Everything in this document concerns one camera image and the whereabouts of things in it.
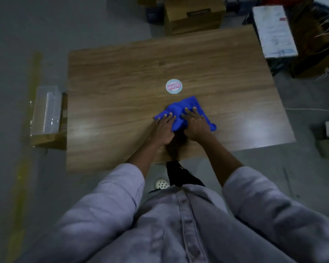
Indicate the person's right hand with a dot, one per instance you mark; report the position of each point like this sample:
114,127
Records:
197,125

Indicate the person's left hand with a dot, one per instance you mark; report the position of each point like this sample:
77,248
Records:
164,131

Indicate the blue cloth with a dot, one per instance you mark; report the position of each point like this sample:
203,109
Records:
192,104

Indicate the round white foil lid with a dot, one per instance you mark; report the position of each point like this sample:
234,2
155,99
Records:
173,86

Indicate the person's left forearm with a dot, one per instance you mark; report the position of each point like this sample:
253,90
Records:
142,158

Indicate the person's right forearm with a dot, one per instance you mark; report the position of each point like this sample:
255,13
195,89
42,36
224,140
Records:
224,164

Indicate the black trousers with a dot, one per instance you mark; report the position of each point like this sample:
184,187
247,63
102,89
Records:
181,175

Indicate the wooden table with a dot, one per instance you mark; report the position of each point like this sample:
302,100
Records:
112,134

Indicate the white perforated shoe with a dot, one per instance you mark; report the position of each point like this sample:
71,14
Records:
161,184

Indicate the light denim shirt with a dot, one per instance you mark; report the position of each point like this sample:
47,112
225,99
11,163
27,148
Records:
181,224

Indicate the dark blue small box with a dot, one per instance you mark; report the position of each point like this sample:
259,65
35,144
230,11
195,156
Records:
154,13

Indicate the black box with white label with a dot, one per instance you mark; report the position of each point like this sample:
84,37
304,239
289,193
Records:
274,32

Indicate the clear plastic box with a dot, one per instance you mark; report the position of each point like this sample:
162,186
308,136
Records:
45,109

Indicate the small brown cardboard box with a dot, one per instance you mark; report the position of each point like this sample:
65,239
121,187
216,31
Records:
149,0

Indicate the large brown cardboard box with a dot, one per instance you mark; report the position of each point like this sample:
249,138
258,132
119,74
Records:
315,57

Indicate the red plastic item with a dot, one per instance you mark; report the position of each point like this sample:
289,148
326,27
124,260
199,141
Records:
288,1

